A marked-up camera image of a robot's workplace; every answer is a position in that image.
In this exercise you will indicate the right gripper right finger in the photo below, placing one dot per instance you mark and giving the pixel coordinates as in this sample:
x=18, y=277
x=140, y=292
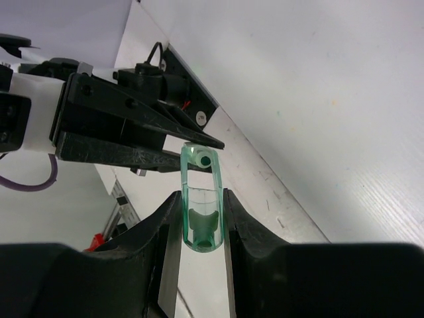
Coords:
x=269, y=277

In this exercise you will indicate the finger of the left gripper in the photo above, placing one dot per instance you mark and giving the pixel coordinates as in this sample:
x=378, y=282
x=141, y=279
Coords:
x=105, y=97

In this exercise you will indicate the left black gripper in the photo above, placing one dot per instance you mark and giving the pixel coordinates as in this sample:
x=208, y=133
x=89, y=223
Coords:
x=28, y=107

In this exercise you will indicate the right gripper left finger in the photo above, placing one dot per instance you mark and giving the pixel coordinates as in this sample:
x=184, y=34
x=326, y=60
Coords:
x=133, y=275

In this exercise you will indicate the green correction tape pen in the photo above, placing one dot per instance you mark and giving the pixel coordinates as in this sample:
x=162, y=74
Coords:
x=202, y=208

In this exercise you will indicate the aluminium rail right edge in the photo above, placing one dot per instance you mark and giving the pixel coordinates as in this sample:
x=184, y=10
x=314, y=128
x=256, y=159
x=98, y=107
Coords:
x=123, y=216

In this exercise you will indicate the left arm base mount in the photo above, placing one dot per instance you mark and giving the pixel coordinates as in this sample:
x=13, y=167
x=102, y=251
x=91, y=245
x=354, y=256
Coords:
x=164, y=77

